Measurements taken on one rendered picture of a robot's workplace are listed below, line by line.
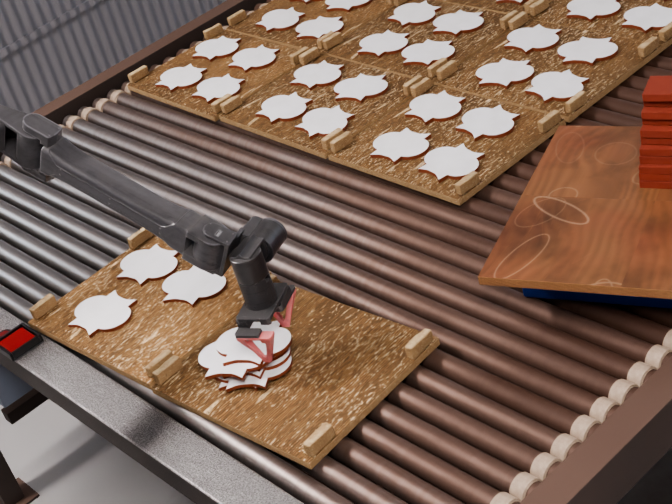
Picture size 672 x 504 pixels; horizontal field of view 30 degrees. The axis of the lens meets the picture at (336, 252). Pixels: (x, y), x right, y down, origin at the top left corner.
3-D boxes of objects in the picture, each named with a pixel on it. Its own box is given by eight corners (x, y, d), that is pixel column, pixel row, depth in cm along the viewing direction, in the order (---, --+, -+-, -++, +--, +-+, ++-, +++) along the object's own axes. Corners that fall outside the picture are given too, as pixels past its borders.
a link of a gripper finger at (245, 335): (294, 343, 223) (280, 302, 218) (281, 370, 218) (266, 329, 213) (260, 343, 226) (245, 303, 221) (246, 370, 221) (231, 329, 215)
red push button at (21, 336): (14, 357, 252) (11, 352, 252) (-1, 348, 257) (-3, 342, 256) (38, 341, 255) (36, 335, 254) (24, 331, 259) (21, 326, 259)
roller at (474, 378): (598, 461, 197) (595, 439, 195) (3, 170, 332) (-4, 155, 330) (617, 443, 200) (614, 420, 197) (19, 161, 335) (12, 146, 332)
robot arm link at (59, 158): (12, 168, 226) (14, 123, 219) (33, 152, 230) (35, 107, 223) (210, 283, 217) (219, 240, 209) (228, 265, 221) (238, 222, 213)
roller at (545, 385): (618, 442, 200) (614, 420, 197) (19, 161, 335) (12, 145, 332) (636, 424, 202) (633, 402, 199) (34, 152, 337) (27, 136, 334)
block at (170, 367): (161, 386, 230) (156, 375, 228) (154, 383, 231) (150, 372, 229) (184, 367, 233) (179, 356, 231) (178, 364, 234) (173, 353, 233)
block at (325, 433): (313, 459, 204) (309, 446, 203) (305, 455, 206) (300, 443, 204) (337, 436, 208) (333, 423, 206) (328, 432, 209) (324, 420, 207)
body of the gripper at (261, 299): (291, 290, 223) (279, 257, 219) (271, 327, 215) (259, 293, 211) (258, 290, 225) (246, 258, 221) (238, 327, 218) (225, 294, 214)
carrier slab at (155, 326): (151, 390, 232) (149, 384, 231) (30, 327, 259) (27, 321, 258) (281, 285, 250) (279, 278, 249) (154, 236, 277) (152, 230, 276)
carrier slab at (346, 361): (311, 470, 205) (309, 463, 204) (153, 393, 231) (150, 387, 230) (440, 344, 223) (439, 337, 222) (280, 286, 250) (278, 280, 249)
